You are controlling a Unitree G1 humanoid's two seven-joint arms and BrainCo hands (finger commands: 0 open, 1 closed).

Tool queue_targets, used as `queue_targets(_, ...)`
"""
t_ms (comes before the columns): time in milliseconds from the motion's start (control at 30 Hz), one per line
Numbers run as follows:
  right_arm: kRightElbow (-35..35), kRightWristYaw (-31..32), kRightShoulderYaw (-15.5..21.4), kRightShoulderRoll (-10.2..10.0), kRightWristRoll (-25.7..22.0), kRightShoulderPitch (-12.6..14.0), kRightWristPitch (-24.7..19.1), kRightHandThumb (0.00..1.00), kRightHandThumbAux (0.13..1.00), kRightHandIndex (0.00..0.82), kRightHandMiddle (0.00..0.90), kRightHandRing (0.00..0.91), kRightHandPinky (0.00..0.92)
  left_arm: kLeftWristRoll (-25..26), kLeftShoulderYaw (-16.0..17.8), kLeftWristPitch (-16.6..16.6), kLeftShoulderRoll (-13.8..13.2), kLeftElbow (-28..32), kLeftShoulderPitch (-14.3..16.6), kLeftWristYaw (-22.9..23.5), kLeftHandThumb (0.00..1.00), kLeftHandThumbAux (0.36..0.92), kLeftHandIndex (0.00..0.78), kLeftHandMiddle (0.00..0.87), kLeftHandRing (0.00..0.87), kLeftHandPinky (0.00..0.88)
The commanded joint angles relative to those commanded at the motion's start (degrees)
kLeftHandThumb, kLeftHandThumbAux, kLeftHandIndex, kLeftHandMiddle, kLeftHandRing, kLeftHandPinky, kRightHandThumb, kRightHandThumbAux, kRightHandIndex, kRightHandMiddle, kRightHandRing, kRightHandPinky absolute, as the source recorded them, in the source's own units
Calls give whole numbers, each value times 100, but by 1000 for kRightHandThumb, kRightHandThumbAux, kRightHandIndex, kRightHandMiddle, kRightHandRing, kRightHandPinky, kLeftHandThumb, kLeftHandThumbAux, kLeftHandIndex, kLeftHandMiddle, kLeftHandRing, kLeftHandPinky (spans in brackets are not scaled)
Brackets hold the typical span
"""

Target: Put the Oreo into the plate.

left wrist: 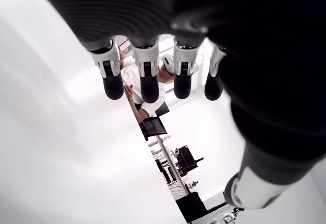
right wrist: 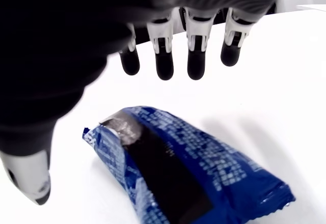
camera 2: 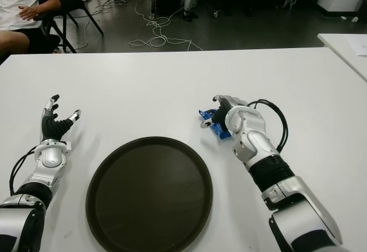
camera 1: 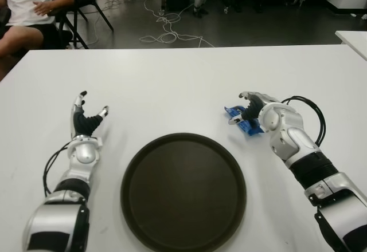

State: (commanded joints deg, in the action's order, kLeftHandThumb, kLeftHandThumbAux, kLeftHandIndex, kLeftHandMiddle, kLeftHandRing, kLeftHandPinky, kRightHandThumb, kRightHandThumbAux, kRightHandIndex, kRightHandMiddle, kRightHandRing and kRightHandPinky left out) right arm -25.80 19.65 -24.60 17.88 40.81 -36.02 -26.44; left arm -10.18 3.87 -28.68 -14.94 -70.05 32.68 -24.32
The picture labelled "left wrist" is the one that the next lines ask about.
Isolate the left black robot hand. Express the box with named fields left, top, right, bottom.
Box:
left=30, top=0, right=326, bottom=211

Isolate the seated person in white shirt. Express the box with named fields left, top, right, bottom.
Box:
left=119, top=52, right=204, bottom=123

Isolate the black folding chair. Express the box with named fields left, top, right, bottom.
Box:
left=138, top=101, right=170, bottom=141

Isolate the black equipment on stand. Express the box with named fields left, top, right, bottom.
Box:
left=175, top=145, right=204, bottom=176

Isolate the black box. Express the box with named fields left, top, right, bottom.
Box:
left=175, top=192, right=227, bottom=224

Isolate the beige slim post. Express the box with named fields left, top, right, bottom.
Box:
left=157, top=135, right=191, bottom=197

